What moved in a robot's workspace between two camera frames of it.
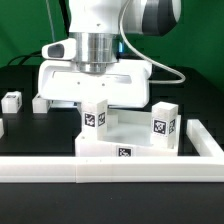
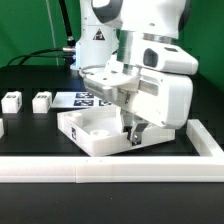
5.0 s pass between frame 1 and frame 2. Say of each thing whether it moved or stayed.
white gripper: moved
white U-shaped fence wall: stayed
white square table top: moved
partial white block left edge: stayed
